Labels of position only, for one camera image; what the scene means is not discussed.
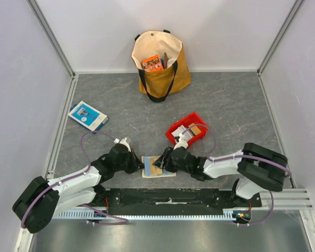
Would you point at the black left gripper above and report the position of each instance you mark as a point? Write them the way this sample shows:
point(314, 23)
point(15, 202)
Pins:
point(136, 163)

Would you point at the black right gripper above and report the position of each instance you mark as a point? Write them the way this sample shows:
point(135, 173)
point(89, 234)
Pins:
point(166, 160)

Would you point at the beige leather card holder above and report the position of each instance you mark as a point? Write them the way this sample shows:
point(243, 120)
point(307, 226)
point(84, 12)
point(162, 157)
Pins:
point(144, 172)

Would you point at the red plastic bin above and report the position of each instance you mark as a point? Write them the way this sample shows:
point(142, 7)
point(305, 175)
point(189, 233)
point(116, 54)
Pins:
point(187, 130)

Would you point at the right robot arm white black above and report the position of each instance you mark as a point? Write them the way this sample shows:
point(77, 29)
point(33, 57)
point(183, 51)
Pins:
point(261, 168)

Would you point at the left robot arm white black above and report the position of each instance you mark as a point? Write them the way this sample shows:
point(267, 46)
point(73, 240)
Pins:
point(44, 199)

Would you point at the white card stack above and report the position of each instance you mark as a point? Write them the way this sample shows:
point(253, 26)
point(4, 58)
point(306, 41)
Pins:
point(181, 129)

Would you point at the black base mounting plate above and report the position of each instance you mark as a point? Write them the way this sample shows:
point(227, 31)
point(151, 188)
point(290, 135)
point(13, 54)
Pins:
point(170, 201)

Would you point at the blue razor package box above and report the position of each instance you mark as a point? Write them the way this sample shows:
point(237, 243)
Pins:
point(87, 116)

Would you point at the mustard canvas tote bag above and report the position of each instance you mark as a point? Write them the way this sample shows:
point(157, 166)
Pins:
point(158, 85)

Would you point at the orange snack box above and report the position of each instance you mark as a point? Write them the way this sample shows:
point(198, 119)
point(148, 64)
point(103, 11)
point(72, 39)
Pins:
point(152, 64)

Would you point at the white item in bag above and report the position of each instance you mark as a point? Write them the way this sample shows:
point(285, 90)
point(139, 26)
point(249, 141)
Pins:
point(170, 62)

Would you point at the brown item in bag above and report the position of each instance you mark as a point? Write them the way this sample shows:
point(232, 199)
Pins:
point(165, 60)

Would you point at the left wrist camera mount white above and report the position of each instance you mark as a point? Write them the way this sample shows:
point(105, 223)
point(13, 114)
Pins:
point(125, 141)

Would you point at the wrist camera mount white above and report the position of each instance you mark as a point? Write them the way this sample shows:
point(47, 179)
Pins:
point(125, 141)
point(182, 142)

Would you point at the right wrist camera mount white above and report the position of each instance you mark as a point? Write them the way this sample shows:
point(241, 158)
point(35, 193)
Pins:
point(182, 142)

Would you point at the white cable duct rail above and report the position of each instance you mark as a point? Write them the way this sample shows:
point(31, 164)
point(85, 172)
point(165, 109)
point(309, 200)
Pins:
point(84, 213)

